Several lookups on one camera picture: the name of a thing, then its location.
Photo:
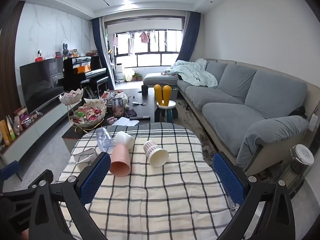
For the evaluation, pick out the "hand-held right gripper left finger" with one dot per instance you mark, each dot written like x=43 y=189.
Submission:
x=94 y=178

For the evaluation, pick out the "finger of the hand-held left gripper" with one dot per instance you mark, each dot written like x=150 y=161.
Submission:
x=37 y=178

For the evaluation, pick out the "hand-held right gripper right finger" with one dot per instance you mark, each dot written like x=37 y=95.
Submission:
x=228 y=178

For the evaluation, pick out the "striped paper cup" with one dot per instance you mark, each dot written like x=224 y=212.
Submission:
x=156 y=155

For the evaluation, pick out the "pink cup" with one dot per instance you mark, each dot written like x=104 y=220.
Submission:
x=120 y=161

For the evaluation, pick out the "clear blue plastic cup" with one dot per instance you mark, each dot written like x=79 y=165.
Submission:
x=104 y=140

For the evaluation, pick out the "white cup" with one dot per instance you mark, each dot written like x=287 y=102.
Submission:
x=124 y=140

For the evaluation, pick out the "clear plastic container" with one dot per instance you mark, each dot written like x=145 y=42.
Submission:
x=85 y=157

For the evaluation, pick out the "dark blue stool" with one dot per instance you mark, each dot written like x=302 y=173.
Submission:
x=9 y=170

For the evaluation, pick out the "grey television cabinet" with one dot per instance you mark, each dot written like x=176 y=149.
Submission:
x=37 y=127

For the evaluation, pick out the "green snack bag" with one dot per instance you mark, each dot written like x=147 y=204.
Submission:
x=11 y=128

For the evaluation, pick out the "patterned rug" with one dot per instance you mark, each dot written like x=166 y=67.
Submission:
x=197 y=130

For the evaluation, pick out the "red snack bag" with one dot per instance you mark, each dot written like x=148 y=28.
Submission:
x=22 y=116

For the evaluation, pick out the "two-tier white snack bowl stand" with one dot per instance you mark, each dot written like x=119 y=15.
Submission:
x=87 y=113

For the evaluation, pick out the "white paper sheet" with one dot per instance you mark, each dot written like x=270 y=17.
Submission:
x=127 y=121

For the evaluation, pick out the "checked tablecloth table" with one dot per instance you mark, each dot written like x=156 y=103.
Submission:
x=160 y=200

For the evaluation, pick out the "round electric heater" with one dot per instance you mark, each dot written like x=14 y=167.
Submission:
x=297 y=167

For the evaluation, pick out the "glass jar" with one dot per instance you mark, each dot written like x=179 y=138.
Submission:
x=117 y=107

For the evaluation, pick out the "black remote control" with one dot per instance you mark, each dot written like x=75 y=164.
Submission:
x=140 y=117

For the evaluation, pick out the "grey sofa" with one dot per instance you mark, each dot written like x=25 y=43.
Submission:
x=225 y=97

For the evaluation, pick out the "dark coffee table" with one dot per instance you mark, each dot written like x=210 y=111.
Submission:
x=140 y=105

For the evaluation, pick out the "flat screen television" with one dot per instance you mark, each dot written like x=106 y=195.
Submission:
x=41 y=83

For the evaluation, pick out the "black piano bench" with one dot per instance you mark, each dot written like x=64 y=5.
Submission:
x=98 y=82

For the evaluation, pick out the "black bag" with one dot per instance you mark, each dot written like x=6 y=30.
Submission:
x=298 y=111

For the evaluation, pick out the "yellow eared child stool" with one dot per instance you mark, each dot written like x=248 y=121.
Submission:
x=163 y=105

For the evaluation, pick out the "grey storage box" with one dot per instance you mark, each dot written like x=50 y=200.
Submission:
x=175 y=94

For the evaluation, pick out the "black mug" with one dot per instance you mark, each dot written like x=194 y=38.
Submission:
x=144 y=89

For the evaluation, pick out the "black upright piano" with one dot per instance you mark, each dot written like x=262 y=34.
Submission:
x=86 y=76

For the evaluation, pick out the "white air purifier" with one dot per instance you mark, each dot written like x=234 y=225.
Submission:
x=119 y=73

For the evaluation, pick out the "potted plant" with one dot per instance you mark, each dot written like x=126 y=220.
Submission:
x=137 y=76

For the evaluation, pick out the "light blue blanket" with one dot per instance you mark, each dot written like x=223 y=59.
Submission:
x=192 y=73

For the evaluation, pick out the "grey rabbit figure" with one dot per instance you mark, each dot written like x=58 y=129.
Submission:
x=65 y=50

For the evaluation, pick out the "dark blue curtain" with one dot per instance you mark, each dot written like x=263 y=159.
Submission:
x=98 y=45
x=190 y=37

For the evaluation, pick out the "white hanging garment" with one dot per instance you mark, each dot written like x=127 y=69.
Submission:
x=130 y=47

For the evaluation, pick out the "pink hanging garment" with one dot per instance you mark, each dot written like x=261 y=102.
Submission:
x=144 y=37

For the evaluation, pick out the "white security camera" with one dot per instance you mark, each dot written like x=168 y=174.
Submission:
x=39 y=54

